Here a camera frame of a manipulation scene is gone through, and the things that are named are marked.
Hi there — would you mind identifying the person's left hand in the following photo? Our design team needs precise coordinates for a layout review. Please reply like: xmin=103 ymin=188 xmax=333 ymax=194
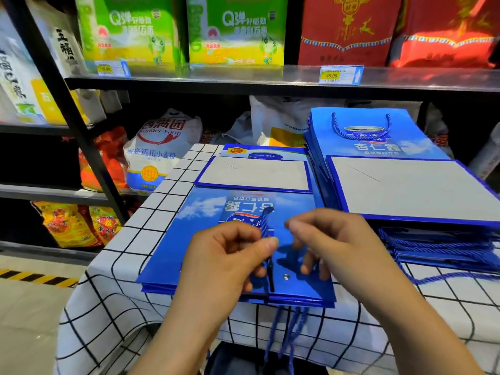
xmin=177 ymin=220 xmax=280 ymax=322

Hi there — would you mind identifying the person's right hand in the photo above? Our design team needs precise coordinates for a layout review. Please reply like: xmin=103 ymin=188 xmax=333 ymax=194
xmin=285 ymin=209 xmax=396 ymax=298

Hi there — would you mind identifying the blue rope cord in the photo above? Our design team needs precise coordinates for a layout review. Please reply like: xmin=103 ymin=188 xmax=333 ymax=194
xmin=259 ymin=209 xmax=276 ymax=293

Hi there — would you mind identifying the blue paper gift bag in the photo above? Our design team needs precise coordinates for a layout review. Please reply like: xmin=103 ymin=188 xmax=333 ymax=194
xmin=137 ymin=155 xmax=337 ymax=309

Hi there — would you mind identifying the person's left forearm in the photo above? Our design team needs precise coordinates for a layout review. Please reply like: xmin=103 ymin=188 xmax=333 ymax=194
xmin=127 ymin=296 xmax=236 ymax=375

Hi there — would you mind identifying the person's right forearm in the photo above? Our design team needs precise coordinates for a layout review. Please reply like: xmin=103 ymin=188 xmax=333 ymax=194
xmin=361 ymin=263 xmax=487 ymax=375

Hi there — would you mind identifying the small pile of blue bags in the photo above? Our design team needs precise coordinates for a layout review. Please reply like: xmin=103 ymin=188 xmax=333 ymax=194
xmin=137 ymin=143 xmax=337 ymax=364

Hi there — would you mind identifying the tall stack of blue bags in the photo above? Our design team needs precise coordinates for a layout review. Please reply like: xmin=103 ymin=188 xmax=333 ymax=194
xmin=304 ymin=107 xmax=500 ymax=286

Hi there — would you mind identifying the white sack yellow patch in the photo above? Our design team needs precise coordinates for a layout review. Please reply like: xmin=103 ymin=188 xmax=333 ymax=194
xmin=249 ymin=96 xmax=346 ymax=148

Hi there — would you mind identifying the grey white sack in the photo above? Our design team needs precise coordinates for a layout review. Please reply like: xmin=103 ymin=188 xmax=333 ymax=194
xmin=200 ymin=111 xmax=254 ymax=146

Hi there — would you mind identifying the white flour bag red logo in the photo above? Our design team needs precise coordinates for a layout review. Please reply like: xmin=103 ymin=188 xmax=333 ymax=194
xmin=123 ymin=109 xmax=203 ymax=192

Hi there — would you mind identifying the white black grid tablecloth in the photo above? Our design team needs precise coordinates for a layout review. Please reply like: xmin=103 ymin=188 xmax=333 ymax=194
xmin=55 ymin=143 xmax=500 ymax=375

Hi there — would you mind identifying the small yellow food bag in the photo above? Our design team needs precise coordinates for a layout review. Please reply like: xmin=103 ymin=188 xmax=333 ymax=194
xmin=89 ymin=206 xmax=122 ymax=246

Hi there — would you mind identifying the white blue price tag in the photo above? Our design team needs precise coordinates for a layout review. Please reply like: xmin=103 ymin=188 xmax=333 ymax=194
xmin=318 ymin=65 xmax=365 ymax=86
xmin=95 ymin=60 xmax=132 ymax=78

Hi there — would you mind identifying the white sack red print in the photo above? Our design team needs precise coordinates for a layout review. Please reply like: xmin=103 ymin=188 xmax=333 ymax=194
xmin=423 ymin=102 xmax=454 ymax=157

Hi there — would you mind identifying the red orange food bag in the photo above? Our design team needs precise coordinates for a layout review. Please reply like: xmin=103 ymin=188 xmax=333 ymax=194
xmin=78 ymin=126 xmax=130 ymax=192

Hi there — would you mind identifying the large yellow food bag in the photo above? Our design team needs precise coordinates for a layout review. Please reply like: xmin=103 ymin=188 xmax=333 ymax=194
xmin=31 ymin=201 xmax=103 ymax=249

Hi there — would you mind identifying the plain white sack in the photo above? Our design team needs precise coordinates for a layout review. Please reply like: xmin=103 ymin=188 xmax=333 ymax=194
xmin=468 ymin=122 xmax=500 ymax=181

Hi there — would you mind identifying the red gift bag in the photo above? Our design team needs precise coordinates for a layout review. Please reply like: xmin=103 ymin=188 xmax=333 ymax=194
xmin=298 ymin=0 xmax=405 ymax=67
xmin=390 ymin=0 xmax=500 ymax=69

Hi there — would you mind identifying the green rice bag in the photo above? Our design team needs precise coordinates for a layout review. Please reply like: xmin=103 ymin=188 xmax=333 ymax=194
xmin=74 ymin=0 xmax=185 ymax=73
xmin=185 ymin=0 xmax=289 ymax=67

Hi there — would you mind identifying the black metal shelf rack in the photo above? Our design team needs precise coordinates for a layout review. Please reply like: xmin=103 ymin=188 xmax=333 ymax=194
xmin=0 ymin=0 xmax=500 ymax=264

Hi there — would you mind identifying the white rice bag black script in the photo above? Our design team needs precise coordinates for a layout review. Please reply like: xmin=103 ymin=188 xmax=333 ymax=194
xmin=24 ymin=0 xmax=107 ymax=125

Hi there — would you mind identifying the white rice bag yellow label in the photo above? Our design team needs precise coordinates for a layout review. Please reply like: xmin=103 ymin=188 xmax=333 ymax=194
xmin=0 ymin=4 xmax=68 ymax=126

